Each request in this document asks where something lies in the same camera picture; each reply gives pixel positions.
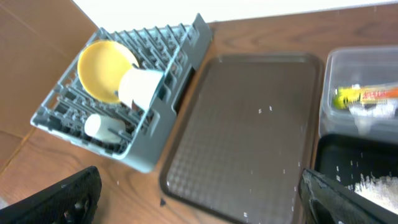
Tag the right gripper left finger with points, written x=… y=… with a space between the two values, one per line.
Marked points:
x=72 y=200

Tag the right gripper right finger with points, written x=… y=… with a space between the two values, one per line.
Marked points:
x=326 y=201

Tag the white cup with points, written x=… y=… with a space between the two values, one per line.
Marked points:
x=97 y=126

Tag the green snack wrapper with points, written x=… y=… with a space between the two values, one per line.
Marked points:
x=346 y=96

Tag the light blue bowl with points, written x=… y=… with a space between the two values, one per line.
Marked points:
x=138 y=87

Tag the yellow round plate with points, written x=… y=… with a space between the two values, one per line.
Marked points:
x=101 y=66

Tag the black waste tray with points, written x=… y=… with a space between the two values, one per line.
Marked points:
x=334 y=145

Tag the grey plastic dishwasher rack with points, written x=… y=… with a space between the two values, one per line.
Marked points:
x=178 y=51

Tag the food scraps pile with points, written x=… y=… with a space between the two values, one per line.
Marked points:
x=372 y=177

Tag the dark brown serving tray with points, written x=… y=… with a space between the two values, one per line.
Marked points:
x=248 y=133

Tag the clear plastic bin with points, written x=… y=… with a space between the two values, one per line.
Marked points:
x=358 y=67

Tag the brown cardboard box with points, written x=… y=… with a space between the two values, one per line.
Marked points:
x=39 y=39

